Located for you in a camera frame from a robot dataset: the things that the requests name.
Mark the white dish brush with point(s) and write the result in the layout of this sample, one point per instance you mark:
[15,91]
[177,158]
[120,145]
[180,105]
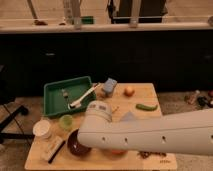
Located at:
[77,103]

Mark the wooden table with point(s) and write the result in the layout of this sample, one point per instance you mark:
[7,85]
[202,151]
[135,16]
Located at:
[100,160]

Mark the green box on counter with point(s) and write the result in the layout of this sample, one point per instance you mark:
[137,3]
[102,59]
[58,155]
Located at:
[87,20]

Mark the white paper cup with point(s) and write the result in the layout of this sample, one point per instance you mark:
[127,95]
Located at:
[42,129]

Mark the orange bowl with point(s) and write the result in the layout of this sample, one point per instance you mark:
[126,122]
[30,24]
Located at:
[116,152]

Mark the blue sponge block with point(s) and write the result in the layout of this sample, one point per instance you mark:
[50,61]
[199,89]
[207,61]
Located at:
[108,87]

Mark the green plastic tray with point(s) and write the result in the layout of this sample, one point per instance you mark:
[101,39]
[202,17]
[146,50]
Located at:
[55,105]

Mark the grey blue cloth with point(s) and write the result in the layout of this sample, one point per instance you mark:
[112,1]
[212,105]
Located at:
[129,116]

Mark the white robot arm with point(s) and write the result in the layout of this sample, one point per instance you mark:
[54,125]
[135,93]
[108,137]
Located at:
[184,133]

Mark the small object in tray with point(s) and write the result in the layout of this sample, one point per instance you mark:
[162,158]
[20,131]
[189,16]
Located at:
[64,93]

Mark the dark maroon bowl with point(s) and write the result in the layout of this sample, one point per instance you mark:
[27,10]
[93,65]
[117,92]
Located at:
[75,147]

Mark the green plastic cup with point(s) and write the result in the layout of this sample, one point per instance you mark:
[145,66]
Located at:
[65,122]

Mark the green cucumber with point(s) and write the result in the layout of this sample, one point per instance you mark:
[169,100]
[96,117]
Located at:
[146,108]

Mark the black office chair base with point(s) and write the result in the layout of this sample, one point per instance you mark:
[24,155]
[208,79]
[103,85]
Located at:
[5,98]

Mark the orange apple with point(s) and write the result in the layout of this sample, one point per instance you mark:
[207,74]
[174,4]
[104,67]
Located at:
[129,91]

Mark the bunch of red grapes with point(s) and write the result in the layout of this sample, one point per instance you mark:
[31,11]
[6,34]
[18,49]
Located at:
[146,155]

